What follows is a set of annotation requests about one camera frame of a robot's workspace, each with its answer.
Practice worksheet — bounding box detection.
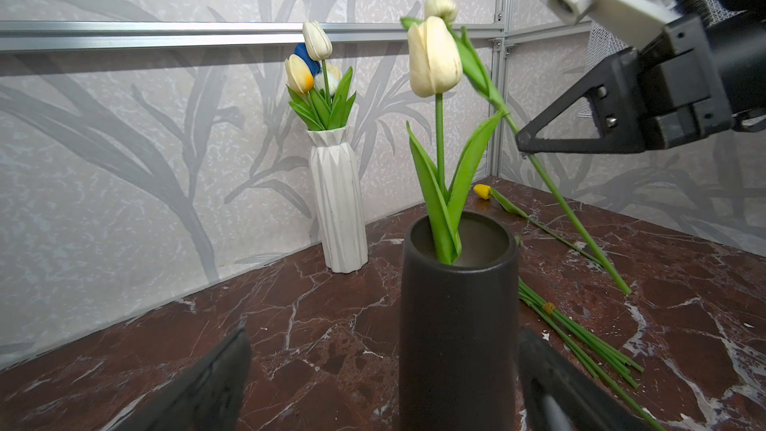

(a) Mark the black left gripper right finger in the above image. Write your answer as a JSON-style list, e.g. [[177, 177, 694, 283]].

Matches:
[[519, 328, 650, 430]]

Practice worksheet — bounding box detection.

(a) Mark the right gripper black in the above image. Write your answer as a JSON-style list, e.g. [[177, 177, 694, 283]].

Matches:
[[515, 8, 766, 155]]

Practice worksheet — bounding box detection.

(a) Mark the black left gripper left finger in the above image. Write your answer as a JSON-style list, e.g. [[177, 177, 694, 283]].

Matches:
[[117, 328, 251, 430]]

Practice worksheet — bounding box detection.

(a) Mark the black cylindrical vase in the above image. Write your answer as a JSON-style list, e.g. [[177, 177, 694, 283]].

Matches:
[[398, 212, 520, 430]]

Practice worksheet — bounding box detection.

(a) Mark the white ribbed ceramic vase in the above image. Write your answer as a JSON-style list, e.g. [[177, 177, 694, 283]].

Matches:
[[307, 127, 368, 275]]

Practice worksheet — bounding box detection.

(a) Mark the white artificial tulip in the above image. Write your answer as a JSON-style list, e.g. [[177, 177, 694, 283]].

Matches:
[[302, 21, 333, 97]]

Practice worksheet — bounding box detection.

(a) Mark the blue artificial tulip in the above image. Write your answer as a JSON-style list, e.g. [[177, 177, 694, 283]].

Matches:
[[293, 43, 321, 76]]

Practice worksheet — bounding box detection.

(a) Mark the bright yellow artificial tulip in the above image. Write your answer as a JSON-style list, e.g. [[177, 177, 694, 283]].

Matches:
[[284, 54, 324, 132]]

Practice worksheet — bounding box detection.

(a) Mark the bunch of artificial tulips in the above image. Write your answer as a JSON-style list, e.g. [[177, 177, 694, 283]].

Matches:
[[519, 279, 664, 430]]

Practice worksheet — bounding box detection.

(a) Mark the small yellow tulip lying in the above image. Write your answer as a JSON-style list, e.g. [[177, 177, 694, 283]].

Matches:
[[474, 184, 600, 265]]

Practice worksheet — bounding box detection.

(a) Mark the white wire mesh basket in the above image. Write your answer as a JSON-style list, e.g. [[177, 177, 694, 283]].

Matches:
[[576, 0, 765, 119]]

